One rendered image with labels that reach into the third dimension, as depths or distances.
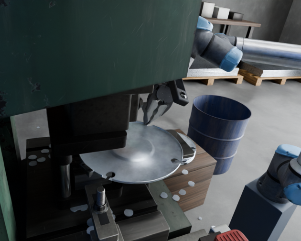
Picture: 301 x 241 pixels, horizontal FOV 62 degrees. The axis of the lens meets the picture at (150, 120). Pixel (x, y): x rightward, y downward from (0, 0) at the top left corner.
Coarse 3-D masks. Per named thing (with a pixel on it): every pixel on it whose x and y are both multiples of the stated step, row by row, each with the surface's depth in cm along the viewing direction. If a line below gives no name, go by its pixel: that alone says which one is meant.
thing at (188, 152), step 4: (172, 132) 80; (176, 132) 80; (176, 136) 78; (180, 136) 79; (180, 140) 77; (184, 144) 75; (184, 148) 73; (188, 148) 73; (184, 152) 71; (188, 152) 72; (192, 152) 72; (184, 156) 70; (188, 156) 71; (192, 156) 72; (172, 160) 69; (148, 184) 73; (148, 188) 74
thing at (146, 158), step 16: (144, 128) 80; (160, 128) 80; (128, 144) 70; (144, 144) 71; (160, 144) 73; (176, 144) 74; (96, 160) 63; (112, 160) 64; (128, 160) 64; (144, 160) 65; (160, 160) 66; (128, 176) 59; (144, 176) 60; (160, 176) 61
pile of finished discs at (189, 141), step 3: (177, 132) 157; (180, 135) 155; (183, 135) 155; (183, 138) 153; (186, 138) 153; (189, 138) 152; (186, 141) 150; (189, 141) 151; (192, 141) 150; (189, 144) 147; (192, 144) 148; (192, 147) 147; (195, 147) 145; (195, 150) 143; (183, 159) 133; (186, 159) 135; (189, 159) 138; (192, 159) 140; (174, 162) 133; (177, 162) 133; (180, 162) 134; (183, 162) 136; (186, 162) 136; (189, 162) 138
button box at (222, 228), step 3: (219, 225) 70; (222, 225) 69; (225, 225) 69; (213, 228) 68; (216, 228) 68; (219, 228) 68; (222, 228) 68; (225, 228) 69; (228, 228) 69; (210, 231) 69; (213, 231) 68; (216, 231) 67; (222, 231) 67; (225, 231) 68
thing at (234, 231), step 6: (222, 234) 51; (228, 234) 51; (234, 234) 51; (240, 234) 51; (216, 240) 50; (222, 240) 50; (228, 240) 50; (234, 240) 50; (240, 240) 50; (246, 240) 50
